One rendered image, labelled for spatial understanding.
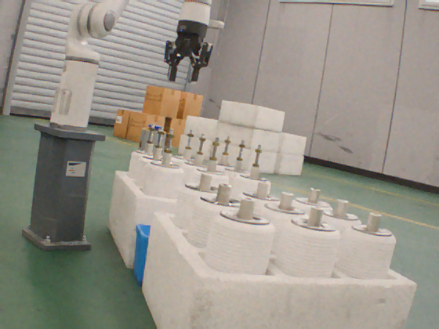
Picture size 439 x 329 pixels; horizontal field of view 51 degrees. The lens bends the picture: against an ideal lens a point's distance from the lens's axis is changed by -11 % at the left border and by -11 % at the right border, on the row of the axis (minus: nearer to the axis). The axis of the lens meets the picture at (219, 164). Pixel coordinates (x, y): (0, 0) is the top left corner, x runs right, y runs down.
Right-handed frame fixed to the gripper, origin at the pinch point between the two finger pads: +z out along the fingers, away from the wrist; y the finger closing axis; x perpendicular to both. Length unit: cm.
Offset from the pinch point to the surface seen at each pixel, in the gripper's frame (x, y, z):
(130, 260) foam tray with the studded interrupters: -10.2, 2.6, 45.0
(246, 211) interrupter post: -31, 45, 21
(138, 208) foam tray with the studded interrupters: -10.1, 2.7, 32.1
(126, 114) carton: 276, -321, 23
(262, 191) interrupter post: -7.4, 32.8, 20.9
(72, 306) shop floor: -38, 16, 47
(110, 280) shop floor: -20, 7, 47
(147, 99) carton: 288, -305, 3
